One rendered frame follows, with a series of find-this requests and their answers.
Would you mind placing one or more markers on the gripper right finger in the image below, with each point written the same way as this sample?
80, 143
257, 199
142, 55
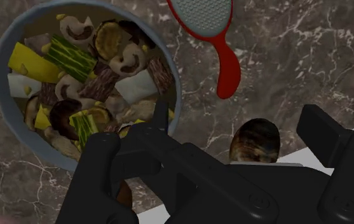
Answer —
347, 161

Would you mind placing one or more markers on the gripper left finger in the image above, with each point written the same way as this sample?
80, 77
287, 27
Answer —
96, 173

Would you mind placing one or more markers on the dark brown rounded object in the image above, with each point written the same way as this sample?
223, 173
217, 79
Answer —
124, 194

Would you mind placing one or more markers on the brown mottled oval object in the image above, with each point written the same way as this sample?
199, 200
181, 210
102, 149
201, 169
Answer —
254, 141

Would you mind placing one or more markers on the blue bowl of mixed vegetables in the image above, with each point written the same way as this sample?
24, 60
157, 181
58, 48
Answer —
3, 102

